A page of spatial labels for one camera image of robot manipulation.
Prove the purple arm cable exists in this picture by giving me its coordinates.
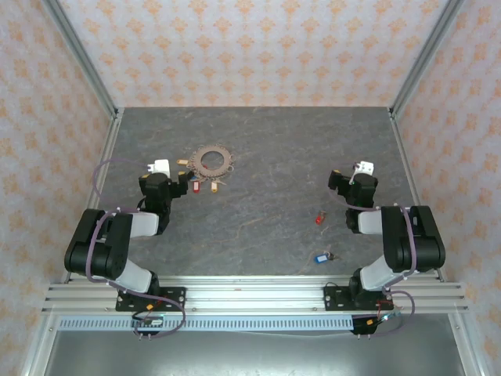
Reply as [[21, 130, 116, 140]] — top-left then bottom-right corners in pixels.
[[327, 162, 416, 338], [85, 157, 187, 340]]

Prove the slotted grey cable duct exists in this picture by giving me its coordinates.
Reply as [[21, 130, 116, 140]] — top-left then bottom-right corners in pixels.
[[58, 316, 355, 331]]

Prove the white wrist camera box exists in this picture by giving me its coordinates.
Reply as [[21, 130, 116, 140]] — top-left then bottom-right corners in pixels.
[[147, 158, 172, 178], [353, 160, 376, 177]]

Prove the grey metal sheet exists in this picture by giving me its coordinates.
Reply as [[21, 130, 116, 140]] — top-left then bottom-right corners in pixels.
[[42, 330, 467, 376]]

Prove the brown key ring with tags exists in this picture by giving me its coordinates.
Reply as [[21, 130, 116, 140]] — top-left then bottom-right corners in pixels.
[[186, 143, 236, 187]]

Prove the aluminium frame leg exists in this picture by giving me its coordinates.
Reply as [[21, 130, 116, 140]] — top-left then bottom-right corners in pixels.
[[21, 313, 59, 376], [448, 313, 486, 376]]

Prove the aluminium corner post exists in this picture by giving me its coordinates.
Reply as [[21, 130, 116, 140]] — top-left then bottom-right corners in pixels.
[[41, 0, 120, 121], [389, 0, 467, 121]]

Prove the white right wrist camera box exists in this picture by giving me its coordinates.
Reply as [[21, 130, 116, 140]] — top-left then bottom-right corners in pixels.
[[353, 160, 376, 177]]

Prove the aluminium table side rail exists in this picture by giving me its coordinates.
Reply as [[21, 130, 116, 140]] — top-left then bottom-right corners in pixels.
[[60, 107, 125, 284], [388, 108, 448, 282]]

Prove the aluminium base frame rail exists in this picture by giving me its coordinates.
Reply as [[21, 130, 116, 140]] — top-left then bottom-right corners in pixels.
[[41, 273, 470, 315]]

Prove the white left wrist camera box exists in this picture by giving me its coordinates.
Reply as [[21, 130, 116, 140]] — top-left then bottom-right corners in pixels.
[[147, 158, 172, 178]]

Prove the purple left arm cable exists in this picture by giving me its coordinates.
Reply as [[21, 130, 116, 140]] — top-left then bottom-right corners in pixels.
[[85, 157, 187, 340]]

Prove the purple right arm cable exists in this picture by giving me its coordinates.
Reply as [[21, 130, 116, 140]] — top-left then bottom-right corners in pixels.
[[327, 162, 416, 338]]

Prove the key with blue tag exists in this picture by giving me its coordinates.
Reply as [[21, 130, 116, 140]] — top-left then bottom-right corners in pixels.
[[314, 250, 340, 265]]

